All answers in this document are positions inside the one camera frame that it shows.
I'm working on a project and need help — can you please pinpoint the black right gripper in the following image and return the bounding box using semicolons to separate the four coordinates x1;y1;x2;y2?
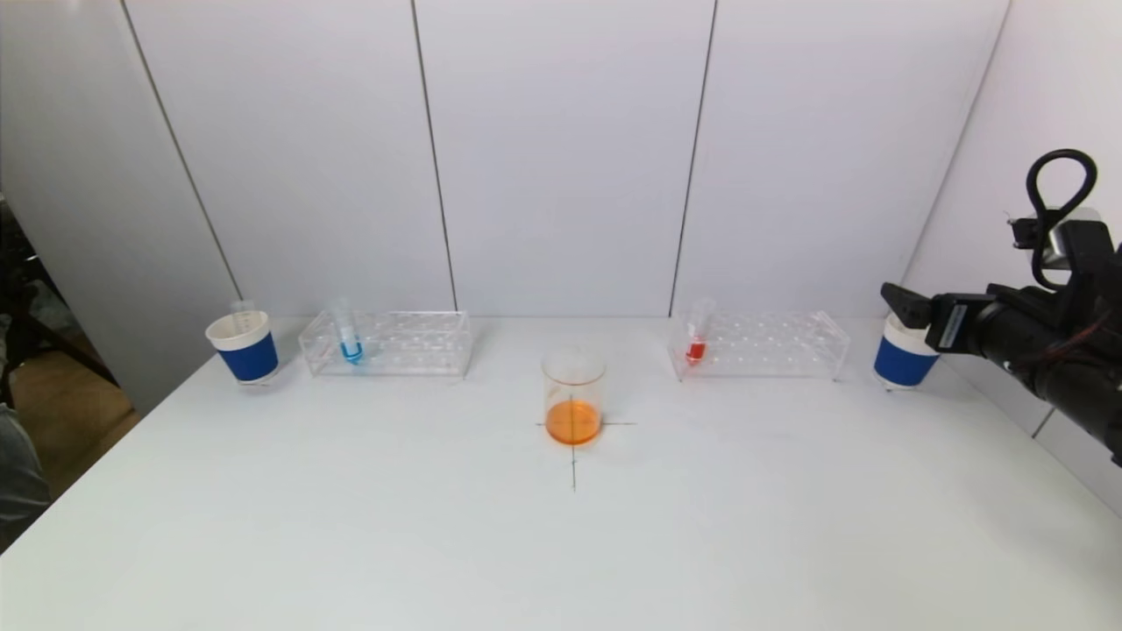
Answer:
880;281;1062;388

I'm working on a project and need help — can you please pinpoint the clear acrylic test tube rack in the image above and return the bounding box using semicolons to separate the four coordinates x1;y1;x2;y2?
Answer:
668;308;851;382
300;310;474;379

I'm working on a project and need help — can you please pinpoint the test tube with red liquid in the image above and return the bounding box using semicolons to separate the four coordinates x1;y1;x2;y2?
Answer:
684;298;718;365

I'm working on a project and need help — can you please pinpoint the clear glass beaker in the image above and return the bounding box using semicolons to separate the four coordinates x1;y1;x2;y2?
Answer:
541;349;607;448

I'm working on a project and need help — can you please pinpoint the test tube with blue liquid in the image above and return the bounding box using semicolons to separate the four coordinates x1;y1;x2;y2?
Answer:
331;298;366;367

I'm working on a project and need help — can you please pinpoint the blue white paper cup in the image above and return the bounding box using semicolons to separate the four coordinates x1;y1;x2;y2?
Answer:
204;311;281;386
873;314;943;391

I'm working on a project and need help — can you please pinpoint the black metal stand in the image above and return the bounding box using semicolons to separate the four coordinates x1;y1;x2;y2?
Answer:
0;197;120;391

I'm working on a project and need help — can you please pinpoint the person in grey clothing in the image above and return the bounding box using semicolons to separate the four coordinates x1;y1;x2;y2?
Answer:
0;405;51;528

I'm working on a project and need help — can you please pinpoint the black looped cable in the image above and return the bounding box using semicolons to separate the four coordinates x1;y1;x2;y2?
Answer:
1008;148;1099;292

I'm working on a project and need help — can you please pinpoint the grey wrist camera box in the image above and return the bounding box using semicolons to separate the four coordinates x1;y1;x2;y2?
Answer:
1045;208;1102;269

